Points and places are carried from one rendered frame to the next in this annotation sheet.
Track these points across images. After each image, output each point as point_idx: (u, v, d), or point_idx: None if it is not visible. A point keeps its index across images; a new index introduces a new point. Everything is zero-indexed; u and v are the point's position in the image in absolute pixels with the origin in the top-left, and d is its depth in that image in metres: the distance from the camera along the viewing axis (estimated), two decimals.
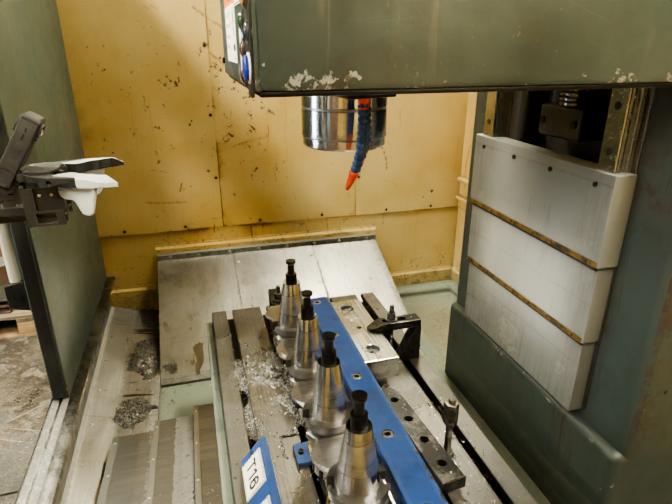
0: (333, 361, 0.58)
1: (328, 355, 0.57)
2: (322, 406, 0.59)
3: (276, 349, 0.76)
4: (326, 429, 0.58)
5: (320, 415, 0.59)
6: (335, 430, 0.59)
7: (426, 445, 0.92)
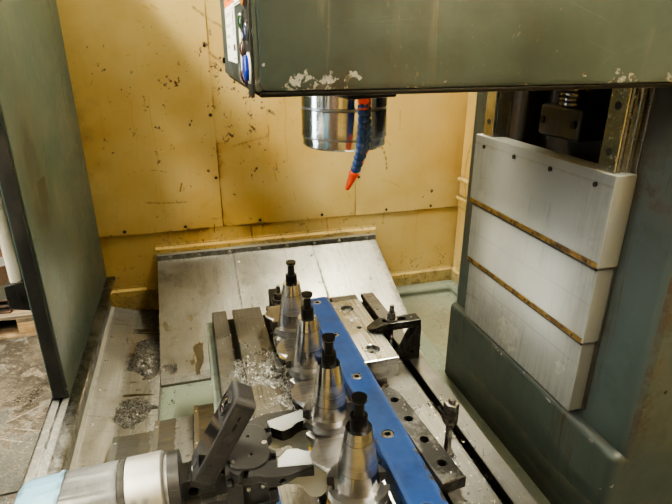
0: (333, 362, 0.58)
1: (328, 356, 0.57)
2: (322, 407, 0.59)
3: (276, 349, 0.76)
4: (326, 430, 0.58)
5: (320, 416, 0.59)
6: (335, 431, 0.59)
7: (426, 445, 0.92)
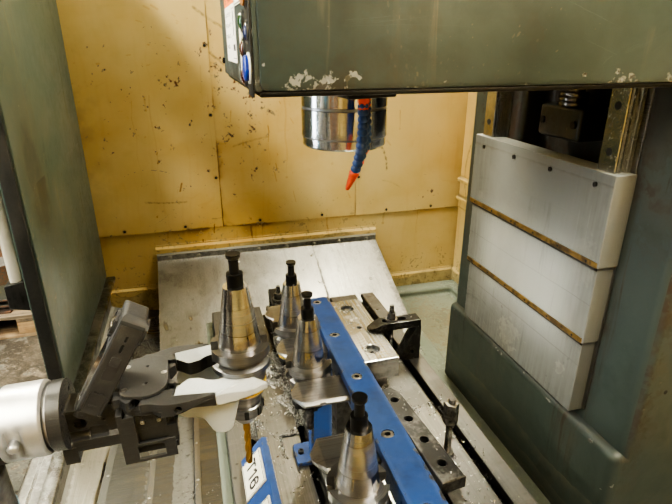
0: (238, 284, 0.52)
1: (232, 276, 0.51)
2: (227, 335, 0.53)
3: (276, 349, 0.76)
4: (232, 361, 0.52)
5: (226, 346, 0.53)
6: (242, 362, 0.52)
7: (426, 445, 0.92)
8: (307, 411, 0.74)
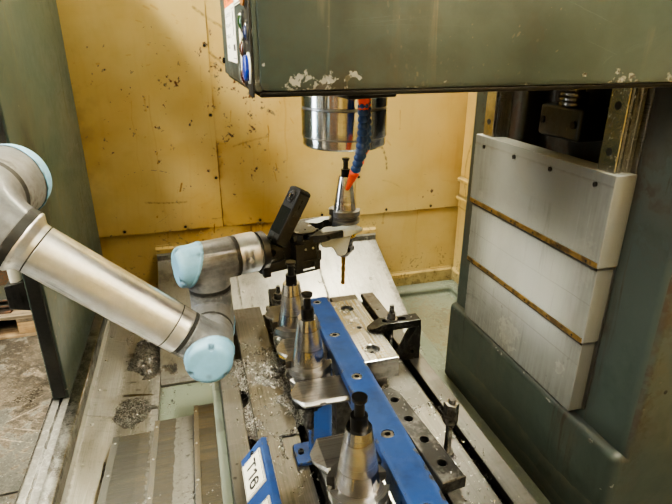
0: (348, 174, 1.01)
1: (346, 169, 1.00)
2: (343, 202, 1.01)
3: (276, 349, 0.76)
4: (347, 214, 1.01)
5: (342, 208, 1.02)
6: (352, 215, 1.01)
7: (426, 445, 0.92)
8: (307, 411, 0.74)
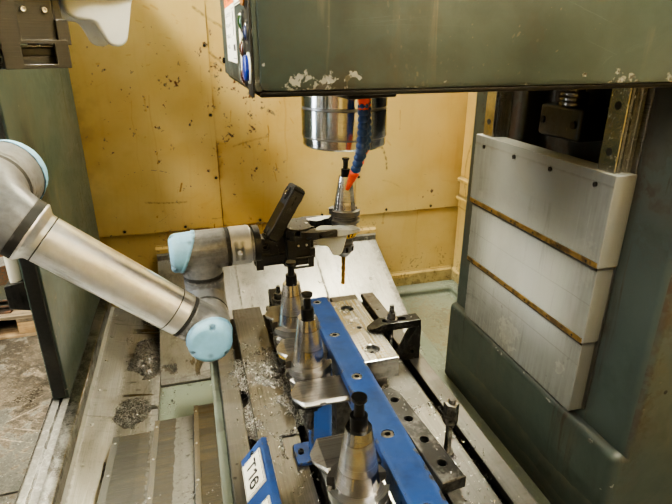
0: (348, 174, 1.01)
1: (345, 169, 1.00)
2: (341, 202, 1.02)
3: (276, 349, 0.76)
4: (344, 214, 1.01)
5: (340, 208, 1.02)
6: (349, 215, 1.01)
7: (426, 445, 0.92)
8: (307, 411, 0.74)
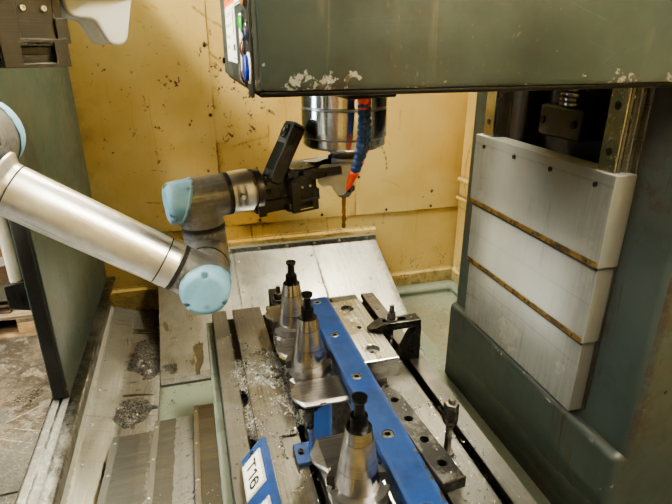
0: None
1: None
2: None
3: (276, 349, 0.76)
4: None
5: None
6: None
7: (426, 445, 0.92)
8: (307, 411, 0.74)
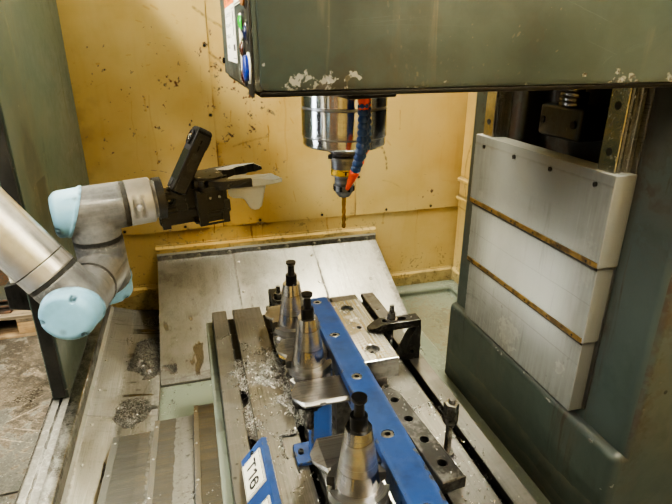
0: None
1: None
2: None
3: (276, 349, 0.76)
4: None
5: None
6: None
7: (426, 445, 0.92)
8: (307, 411, 0.74)
